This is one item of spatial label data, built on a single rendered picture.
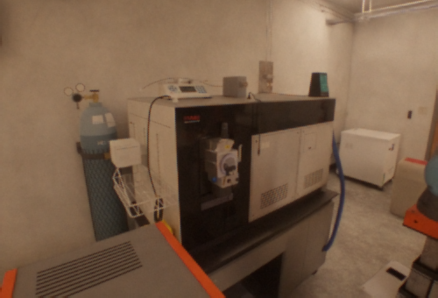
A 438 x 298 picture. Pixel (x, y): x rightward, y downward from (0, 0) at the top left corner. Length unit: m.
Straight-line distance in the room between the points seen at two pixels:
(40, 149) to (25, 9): 0.93
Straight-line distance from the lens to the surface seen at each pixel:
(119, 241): 0.66
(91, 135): 1.56
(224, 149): 0.89
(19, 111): 1.91
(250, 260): 1.31
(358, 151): 4.01
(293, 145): 1.35
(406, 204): 3.39
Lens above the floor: 1.51
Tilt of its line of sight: 12 degrees down
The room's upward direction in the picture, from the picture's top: straight up
